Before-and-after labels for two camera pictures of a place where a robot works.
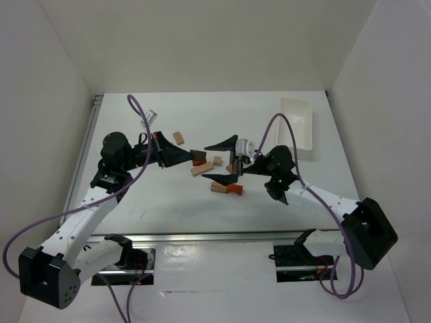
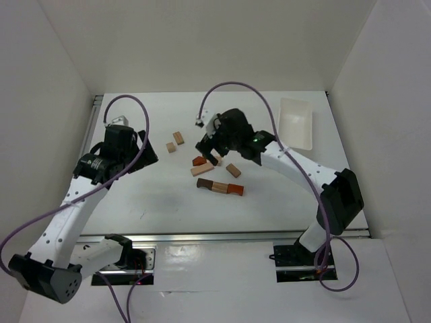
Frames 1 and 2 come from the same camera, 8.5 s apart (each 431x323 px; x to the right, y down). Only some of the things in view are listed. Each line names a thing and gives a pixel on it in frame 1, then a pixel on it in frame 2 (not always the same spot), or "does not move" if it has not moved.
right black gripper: x=240 y=165 to x=209 y=145
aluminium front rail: x=223 y=238 does not move
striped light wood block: x=218 y=188 does not move
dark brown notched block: x=199 y=155 to x=205 y=183
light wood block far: x=178 y=138 does not move
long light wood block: x=203 y=169 does not move
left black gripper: x=160 y=150 to x=145 y=153
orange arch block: x=237 y=188 does not move
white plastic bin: x=300 y=114 does not move
